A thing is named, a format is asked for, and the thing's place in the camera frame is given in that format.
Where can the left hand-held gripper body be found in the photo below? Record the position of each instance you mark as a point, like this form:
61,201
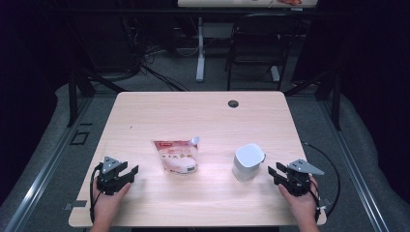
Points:
108,182

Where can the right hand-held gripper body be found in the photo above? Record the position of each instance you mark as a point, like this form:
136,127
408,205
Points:
298,183

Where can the white flip-lid container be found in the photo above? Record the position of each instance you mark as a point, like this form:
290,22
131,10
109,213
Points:
248,162

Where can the red and white spout pouch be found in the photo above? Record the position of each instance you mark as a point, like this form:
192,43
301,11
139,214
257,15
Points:
177,158

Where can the white pouch screw cap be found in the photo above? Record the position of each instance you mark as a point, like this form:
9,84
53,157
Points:
195,140

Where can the person's right hand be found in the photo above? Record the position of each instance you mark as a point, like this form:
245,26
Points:
304,208

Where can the person's left hand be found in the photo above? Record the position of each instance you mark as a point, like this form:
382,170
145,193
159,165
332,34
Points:
106,208

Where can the grey tape strip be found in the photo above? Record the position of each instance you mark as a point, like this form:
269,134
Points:
75,204
326,202

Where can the black round table grommet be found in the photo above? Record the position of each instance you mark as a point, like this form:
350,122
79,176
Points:
233,103

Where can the black metal stand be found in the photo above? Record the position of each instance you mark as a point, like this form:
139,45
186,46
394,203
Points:
73,96
336,103

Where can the black folding chair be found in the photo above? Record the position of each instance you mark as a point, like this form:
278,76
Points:
261,42

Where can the white-legged desk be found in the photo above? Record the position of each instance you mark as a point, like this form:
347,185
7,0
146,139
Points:
200,48

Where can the orange item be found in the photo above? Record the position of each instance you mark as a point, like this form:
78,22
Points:
290,2

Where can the black floor socket frame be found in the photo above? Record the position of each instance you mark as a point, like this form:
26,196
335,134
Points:
72,141

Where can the aluminium floor rail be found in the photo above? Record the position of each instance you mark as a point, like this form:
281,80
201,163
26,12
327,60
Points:
42,174
357,174

